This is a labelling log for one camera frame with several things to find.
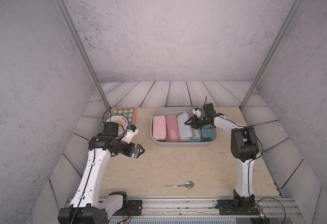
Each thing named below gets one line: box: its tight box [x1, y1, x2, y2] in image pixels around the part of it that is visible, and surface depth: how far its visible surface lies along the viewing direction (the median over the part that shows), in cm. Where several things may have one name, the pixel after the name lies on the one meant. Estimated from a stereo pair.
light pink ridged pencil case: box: [152, 115, 167, 141], surface depth 100 cm
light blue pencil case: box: [177, 112, 193, 141], surface depth 98 cm
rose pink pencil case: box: [165, 114, 180, 143], surface depth 101 cm
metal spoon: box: [162, 181, 195, 189], surface depth 81 cm
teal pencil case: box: [200, 124, 214, 142], surface depth 101 cm
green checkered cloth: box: [111, 107, 134, 124], surface depth 121 cm
